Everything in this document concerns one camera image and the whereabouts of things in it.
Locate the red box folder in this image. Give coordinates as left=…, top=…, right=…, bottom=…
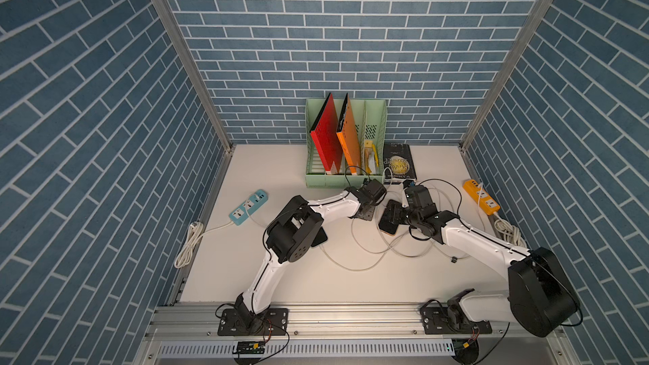
left=310, top=94, right=343, bottom=175

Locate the orange box folder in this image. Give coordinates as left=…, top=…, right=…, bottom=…
left=336, top=95, right=361, bottom=176

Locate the black book with gold moon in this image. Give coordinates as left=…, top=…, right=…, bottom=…
left=383, top=143, right=417, bottom=184

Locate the coiled white cord right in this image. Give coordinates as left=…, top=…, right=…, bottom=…
left=494, top=217, right=528, bottom=249

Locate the yellow packet in organizer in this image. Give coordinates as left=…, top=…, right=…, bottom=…
left=363, top=140, right=379, bottom=175

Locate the orange power strip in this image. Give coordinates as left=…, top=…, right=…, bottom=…
left=462, top=179, right=500, bottom=216

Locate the green file organizer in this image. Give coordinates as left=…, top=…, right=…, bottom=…
left=305, top=95, right=387, bottom=189

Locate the coiled white cord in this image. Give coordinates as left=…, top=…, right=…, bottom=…
left=494, top=217, right=528, bottom=249
left=174, top=220, right=205, bottom=270

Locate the coiled white cord left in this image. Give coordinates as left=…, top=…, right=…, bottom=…
left=174, top=220, right=205, bottom=270

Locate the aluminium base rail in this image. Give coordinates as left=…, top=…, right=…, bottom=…
left=135, top=301, right=579, bottom=364

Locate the white charging cable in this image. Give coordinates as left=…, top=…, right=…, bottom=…
left=253, top=166, right=488, bottom=273

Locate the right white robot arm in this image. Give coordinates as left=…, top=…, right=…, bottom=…
left=403, top=180, right=583, bottom=337

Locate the teal power strip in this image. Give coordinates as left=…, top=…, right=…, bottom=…
left=228, top=189, right=268, bottom=226

